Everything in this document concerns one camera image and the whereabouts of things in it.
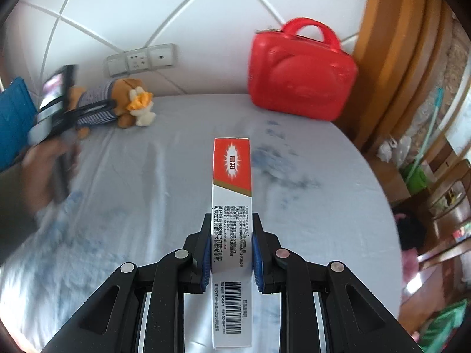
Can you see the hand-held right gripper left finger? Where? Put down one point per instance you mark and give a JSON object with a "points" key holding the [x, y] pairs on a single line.
{"points": [[206, 264]]}

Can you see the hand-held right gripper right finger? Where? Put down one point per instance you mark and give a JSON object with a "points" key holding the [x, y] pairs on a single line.
{"points": [[257, 264]]}

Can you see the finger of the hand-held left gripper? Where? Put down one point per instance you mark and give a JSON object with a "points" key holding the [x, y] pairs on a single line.
{"points": [[92, 104], [92, 117]]}

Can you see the blue plastic crate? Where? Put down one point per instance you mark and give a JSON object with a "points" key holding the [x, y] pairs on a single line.
{"points": [[16, 125]]}

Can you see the red and white medicine box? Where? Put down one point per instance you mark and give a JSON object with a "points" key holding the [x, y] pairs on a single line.
{"points": [[231, 191]]}

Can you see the person's left hand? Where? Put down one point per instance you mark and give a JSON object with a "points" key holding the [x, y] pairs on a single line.
{"points": [[38, 176]]}

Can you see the brown bear plush striped shirt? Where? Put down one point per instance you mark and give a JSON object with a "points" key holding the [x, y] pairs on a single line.
{"points": [[117, 92]]}

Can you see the white power socket panel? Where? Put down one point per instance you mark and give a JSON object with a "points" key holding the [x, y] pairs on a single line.
{"points": [[138, 60]]}

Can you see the white round-hole socket panel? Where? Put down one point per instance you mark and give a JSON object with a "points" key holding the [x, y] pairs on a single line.
{"points": [[162, 56]]}

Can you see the light blue tablecloth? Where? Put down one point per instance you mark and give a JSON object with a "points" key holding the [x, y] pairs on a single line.
{"points": [[147, 191]]}

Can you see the pink cloth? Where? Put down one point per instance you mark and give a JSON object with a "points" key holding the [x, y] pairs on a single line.
{"points": [[410, 266]]}

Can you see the dark cloth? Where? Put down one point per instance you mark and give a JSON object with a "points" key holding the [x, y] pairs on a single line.
{"points": [[410, 230]]}

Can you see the white plastic bag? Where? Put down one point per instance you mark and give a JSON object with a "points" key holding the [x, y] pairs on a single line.
{"points": [[395, 149]]}

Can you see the red plastic carry case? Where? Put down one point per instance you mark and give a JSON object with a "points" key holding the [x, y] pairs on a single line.
{"points": [[301, 73]]}

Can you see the green patterned cloth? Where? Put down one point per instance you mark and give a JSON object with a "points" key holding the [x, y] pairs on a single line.
{"points": [[445, 327]]}

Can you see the wooden chair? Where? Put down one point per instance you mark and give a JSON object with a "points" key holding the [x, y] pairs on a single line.
{"points": [[450, 191]]}

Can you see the teal pole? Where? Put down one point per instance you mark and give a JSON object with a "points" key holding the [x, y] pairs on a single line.
{"points": [[432, 125]]}

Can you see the white wall switch panel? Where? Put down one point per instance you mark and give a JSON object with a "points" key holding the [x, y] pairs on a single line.
{"points": [[117, 64]]}

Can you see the wooden wall frame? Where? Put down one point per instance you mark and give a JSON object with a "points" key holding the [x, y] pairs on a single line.
{"points": [[397, 44]]}

